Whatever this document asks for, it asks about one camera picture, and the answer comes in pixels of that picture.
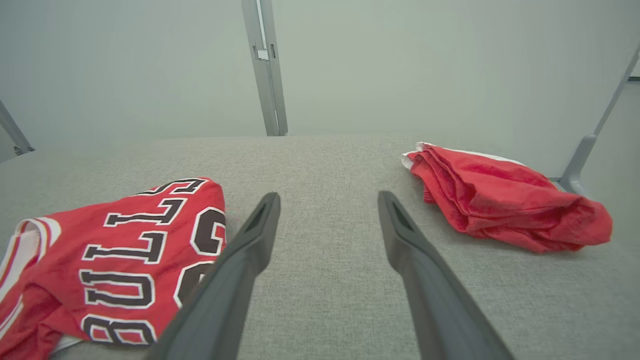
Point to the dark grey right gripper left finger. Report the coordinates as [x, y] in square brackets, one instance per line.
[225, 290]

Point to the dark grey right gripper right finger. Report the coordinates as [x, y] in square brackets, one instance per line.
[430, 290]

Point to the red shorts with white stripe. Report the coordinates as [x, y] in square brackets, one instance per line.
[500, 200]

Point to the red Bulls jersey white trim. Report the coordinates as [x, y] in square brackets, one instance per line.
[65, 235]

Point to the grey fabric sofa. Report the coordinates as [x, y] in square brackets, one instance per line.
[325, 165]

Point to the grey slanted support leg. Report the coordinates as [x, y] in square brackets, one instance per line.
[15, 132]
[577, 165]

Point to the grey metal partition post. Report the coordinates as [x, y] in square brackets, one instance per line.
[267, 85]

